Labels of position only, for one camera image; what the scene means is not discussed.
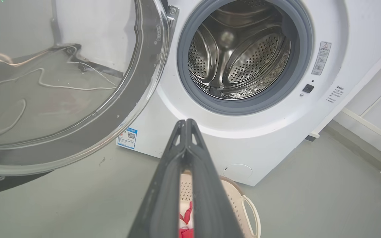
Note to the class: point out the red garment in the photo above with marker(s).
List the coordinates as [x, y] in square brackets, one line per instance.
[188, 215]

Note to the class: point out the white front-load washing machine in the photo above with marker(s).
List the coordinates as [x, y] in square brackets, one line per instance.
[276, 138]

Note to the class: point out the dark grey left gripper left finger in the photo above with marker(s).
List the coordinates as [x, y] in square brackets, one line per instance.
[160, 211]

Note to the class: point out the cream perforated laundry basket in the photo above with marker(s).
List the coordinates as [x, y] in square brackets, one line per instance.
[233, 198]

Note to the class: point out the round white filter cover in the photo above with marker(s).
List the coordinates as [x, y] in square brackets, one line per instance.
[237, 171]

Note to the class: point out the round black glass washer door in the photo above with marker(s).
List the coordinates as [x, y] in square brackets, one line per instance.
[124, 109]

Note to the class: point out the grey warning sticker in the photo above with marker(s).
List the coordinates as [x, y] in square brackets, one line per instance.
[321, 58]

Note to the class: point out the white garment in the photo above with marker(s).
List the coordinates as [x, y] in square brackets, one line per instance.
[183, 224]

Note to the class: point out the perforated steel washer drum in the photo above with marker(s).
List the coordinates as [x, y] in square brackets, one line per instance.
[253, 59]

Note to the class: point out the metal door hinge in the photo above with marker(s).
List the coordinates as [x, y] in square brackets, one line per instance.
[172, 11]

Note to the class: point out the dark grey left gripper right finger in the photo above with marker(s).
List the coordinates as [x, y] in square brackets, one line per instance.
[210, 211]

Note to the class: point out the blue energy label sticker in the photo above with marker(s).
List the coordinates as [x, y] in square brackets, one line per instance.
[127, 138]

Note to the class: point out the black door latch socket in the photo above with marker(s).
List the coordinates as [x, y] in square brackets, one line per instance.
[308, 88]

